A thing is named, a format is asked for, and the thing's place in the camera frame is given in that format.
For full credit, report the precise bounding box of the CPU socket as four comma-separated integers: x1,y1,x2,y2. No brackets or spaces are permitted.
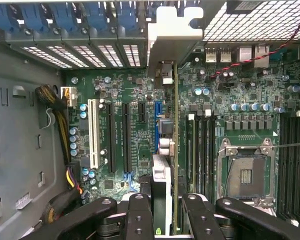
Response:
217,137,276,206

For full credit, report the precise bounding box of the long black expansion slot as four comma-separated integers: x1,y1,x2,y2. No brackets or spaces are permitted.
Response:
122,103,132,173
106,103,116,175

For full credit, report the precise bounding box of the white expansion slot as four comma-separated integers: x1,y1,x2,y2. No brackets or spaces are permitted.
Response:
87,98,100,170

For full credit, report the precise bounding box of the thin metal locking lever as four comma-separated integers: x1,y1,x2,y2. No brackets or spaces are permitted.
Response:
271,141,300,151

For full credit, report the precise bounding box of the blue expansion slot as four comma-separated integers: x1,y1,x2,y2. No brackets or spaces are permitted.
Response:
154,101,164,155

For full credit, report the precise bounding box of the short black expansion slot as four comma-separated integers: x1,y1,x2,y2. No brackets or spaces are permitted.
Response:
138,102,146,123

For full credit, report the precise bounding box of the black open PC case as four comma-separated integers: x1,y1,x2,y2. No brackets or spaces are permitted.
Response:
0,0,300,240

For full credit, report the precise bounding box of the green motherboard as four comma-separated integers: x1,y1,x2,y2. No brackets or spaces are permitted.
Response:
61,44,300,221

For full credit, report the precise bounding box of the blue slot latch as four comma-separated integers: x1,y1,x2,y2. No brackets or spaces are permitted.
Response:
49,3,77,32
0,3,22,32
21,3,50,32
86,4,111,31
116,4,141,31

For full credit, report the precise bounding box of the braided power wire bundle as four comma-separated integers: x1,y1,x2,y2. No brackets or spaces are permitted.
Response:
34,84,91,226

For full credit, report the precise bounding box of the red black twisted wire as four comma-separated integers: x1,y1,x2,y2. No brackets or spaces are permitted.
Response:
209,0,300,78

